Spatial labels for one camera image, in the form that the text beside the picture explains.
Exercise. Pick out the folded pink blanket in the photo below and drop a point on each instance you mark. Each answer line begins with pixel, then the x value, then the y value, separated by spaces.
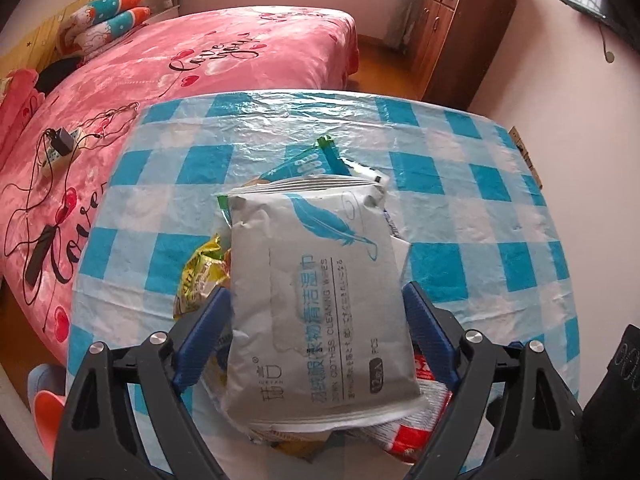
pixel 17 110

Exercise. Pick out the white power strip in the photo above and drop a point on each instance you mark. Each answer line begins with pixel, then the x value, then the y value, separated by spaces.
pixel 57 160

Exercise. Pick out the black charger plug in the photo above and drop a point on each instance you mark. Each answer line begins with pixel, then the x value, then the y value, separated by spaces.
pixel 61 141

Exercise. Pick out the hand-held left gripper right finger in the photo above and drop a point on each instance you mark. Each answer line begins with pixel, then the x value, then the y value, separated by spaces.
pixel 425 325

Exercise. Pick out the green toothbrush packet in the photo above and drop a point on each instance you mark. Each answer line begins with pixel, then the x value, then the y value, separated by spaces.
pixel 305 162

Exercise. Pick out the blue white checked tablecloth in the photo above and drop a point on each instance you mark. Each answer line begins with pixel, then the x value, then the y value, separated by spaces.
pixel 475 220

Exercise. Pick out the brown wooden cabinet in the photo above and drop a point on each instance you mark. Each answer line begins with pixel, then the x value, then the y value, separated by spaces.
pixel 465 45

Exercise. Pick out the bed with pink blanket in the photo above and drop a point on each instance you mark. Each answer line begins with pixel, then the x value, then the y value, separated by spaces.
pixel 200 70

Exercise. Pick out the yellow snack wrapper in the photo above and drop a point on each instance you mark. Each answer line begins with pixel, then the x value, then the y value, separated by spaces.
pixel 200 270

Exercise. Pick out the red white snack wrapper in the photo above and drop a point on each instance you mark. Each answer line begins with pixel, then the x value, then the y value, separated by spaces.
pixel 425 410

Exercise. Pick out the black phone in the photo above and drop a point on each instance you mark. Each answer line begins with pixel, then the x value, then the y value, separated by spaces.
pixel 42 255

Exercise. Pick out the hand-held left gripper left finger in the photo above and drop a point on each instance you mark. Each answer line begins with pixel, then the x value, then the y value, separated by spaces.
pixel 205 330

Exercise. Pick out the orange plastic bin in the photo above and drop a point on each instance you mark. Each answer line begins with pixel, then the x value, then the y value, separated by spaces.
pixel 50 420

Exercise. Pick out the white wet wipes pack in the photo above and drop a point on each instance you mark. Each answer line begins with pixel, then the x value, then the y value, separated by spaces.
pixel 320 310

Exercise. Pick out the small white wrapper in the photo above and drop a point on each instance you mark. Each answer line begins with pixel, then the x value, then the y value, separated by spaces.
pixel 365 172

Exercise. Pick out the black cloth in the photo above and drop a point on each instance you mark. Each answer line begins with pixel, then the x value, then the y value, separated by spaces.
pixel 60 72

